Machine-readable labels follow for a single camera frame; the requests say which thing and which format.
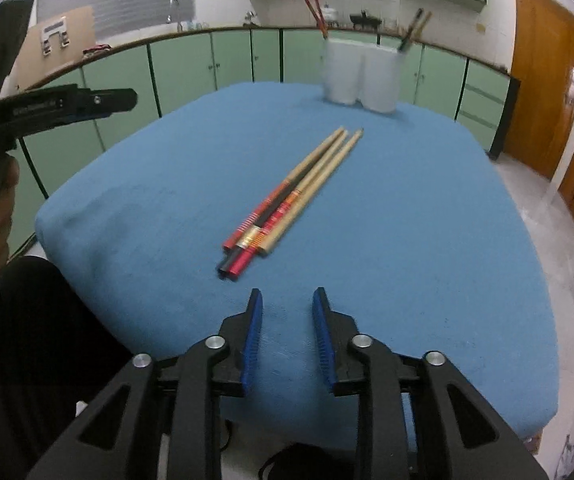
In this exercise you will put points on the wooden cutting board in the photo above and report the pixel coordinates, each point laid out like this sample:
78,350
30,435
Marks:
79,30

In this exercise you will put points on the sink-side containers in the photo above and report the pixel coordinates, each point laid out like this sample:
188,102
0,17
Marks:
192,25

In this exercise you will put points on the red rag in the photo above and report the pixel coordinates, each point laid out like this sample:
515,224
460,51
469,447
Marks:
97,49

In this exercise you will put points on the white lidded pot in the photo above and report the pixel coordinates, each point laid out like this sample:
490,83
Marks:
332,12

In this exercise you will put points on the red-ended light single chopstick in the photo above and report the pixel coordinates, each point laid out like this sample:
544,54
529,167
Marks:
312,10
320,12

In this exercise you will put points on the metal kitchen faucet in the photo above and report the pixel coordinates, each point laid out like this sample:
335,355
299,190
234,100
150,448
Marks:
172,2

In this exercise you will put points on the blue tablecloth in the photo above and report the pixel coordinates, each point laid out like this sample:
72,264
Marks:
417,260

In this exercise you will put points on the white board rack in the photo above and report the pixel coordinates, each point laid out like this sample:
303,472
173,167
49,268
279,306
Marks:
56,27

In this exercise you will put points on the small countertop appliance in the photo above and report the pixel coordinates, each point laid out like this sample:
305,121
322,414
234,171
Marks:
251,20

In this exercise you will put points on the black wok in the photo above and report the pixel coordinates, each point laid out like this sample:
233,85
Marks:
364,20

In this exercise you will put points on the closed wooden door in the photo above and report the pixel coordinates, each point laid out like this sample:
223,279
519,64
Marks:
542,85

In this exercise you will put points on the green base cabinet unit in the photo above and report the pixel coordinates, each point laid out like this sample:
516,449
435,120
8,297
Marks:
192,65

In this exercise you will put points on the white two-compartment utensil holder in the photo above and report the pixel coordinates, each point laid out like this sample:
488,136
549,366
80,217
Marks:
362,80

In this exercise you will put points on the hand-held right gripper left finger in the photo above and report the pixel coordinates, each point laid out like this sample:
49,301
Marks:
253,340

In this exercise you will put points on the brown single chopstick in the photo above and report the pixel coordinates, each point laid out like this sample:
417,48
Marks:
422,22

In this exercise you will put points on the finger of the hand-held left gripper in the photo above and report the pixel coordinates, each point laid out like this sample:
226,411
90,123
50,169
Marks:
117,100
92,116

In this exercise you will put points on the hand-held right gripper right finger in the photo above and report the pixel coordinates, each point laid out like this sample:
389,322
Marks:
323,340

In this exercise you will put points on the bundle of wooden chopsticks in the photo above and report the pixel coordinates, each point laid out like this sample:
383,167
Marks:
277,210

